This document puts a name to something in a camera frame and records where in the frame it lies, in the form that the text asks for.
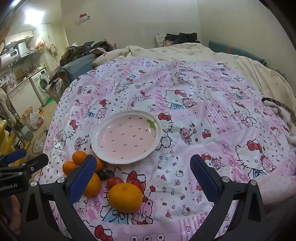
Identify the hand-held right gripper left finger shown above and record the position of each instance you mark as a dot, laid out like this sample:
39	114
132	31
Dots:
81	182

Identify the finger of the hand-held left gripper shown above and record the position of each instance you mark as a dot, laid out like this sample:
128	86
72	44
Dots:
37	162
16	155

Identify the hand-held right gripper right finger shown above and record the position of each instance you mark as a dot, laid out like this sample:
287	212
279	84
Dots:
203	182

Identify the large orange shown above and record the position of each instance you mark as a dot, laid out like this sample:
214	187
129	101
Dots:
125	198
94	185

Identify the small tangerine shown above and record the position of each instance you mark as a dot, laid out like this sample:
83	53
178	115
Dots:
69	167
78	157
100	164

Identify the red tomato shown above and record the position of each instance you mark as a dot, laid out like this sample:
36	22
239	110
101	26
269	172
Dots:
114	182

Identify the white plastic plate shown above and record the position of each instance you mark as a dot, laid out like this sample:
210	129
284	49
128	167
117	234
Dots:
124	136

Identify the dark grape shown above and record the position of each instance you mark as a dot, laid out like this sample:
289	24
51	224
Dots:
101	175
109	173

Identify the grey box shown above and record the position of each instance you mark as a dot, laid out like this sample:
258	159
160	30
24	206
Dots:
27	133

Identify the white plastic bag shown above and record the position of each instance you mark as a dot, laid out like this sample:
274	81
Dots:
36	120

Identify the kitchen counter cabinet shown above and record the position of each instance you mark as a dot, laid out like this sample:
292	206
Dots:
23	97

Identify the white washing machine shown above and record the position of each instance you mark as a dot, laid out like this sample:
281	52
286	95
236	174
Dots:
41	85

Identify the pink fuzzy cloth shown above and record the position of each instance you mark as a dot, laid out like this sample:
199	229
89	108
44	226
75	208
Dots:
277	190

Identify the pink cartoon printed blanket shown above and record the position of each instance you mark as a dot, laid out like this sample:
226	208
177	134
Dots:
185	92

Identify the white water heater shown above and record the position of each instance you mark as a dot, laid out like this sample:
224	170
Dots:
8	58

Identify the blue-grey cloth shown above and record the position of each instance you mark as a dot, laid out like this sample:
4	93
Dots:
76	66

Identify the range hood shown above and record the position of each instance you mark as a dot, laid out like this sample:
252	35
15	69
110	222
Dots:
24	51

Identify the tabby cat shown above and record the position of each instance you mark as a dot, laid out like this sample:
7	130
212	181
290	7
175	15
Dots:
285	115

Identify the orange plastic bag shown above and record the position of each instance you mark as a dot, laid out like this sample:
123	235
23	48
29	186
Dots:
40	42

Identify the pile of clothes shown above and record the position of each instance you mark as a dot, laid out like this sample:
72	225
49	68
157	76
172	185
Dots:
78	52

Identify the teal cushion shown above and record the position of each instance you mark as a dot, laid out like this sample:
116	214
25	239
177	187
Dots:
233	51

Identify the ceiling light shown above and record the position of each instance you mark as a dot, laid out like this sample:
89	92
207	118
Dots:
33	14

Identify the dark clothes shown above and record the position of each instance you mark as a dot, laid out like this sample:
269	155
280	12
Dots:
182	37

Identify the patterned pillow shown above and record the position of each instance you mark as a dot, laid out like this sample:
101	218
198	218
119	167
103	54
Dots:
160	40

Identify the yellow frame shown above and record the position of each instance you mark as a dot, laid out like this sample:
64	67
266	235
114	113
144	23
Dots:
7	141

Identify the white wall cabinets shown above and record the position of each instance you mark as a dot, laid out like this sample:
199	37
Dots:
19	37

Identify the wall decoration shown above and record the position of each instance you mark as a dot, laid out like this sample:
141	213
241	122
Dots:
82	18

